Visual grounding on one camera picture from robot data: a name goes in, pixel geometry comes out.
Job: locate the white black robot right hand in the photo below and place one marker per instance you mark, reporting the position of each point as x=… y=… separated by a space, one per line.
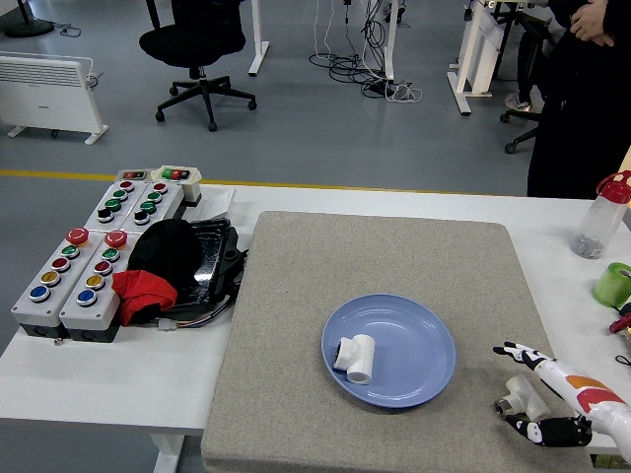
x=586 y=394

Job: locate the white pipe tee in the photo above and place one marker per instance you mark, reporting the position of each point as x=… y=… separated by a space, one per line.
x=530 y=401

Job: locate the white pipe tee fitting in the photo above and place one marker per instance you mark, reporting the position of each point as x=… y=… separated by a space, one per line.
x=362 y=355

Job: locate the blue plate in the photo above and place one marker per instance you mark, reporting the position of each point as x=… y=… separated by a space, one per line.
x=409 y=345

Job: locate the small red tool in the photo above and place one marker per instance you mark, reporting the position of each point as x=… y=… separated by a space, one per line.
x=621 y=325

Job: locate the green tape roll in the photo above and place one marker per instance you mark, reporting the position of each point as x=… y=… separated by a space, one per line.
x=609 y=288

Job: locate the clear bottle, red lid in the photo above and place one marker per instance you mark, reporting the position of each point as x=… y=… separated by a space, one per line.
x=599 y=224

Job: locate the grey-brown mat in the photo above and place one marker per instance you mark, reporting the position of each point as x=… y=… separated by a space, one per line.
x=374 y=256

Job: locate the person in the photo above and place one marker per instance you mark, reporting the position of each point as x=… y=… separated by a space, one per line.
x=577 y=123

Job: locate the black chair base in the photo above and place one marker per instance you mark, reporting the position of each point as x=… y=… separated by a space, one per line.
x=520 y=117

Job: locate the white shoe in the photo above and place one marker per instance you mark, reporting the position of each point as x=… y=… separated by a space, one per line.
x=517 y=102

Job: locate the black power strip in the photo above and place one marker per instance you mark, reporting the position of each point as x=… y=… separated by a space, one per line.
x=382 y=88

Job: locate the person's hand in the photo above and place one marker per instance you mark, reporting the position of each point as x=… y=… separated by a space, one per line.
x=591 y=24

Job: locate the black plastic tray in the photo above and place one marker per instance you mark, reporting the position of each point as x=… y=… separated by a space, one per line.
x=214 y=256

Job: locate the white desk leg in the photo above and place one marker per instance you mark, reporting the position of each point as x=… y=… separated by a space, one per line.
x=391 y=39
x=259 y=47

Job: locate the white paper sheet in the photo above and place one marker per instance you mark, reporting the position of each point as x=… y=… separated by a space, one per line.
x=219 y=202

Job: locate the white table leg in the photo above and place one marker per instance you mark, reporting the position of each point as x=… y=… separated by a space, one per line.
x=167 y=453

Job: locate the black cloth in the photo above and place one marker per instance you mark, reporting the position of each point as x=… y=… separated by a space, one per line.
x=165 y=251

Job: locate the red cloth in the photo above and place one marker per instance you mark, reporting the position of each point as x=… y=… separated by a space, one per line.
x=143 y=293

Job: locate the grey button box, black knob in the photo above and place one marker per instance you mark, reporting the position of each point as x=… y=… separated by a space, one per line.
x=106 y=217
x=160 y=207

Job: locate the grey button box, red mushroom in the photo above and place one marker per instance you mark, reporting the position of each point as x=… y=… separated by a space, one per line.
x=34 y=310
x=84 y=315

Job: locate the black office chair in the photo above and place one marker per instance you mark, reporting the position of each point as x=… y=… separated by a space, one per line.
x=194 y=42

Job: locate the white panel heater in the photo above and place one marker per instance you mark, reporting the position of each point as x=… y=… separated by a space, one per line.
x=44 y=93

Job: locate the black round stand base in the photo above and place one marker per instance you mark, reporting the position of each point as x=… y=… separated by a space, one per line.
x=29 y=24

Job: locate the white desk frame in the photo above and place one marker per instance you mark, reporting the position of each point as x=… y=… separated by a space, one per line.
x=475 y=54

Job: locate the cream switch box, green red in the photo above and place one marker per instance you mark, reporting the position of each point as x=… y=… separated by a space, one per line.
x=180 y=180

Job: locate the small grey switch box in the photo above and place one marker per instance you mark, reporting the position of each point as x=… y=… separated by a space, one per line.
x=134 y=174

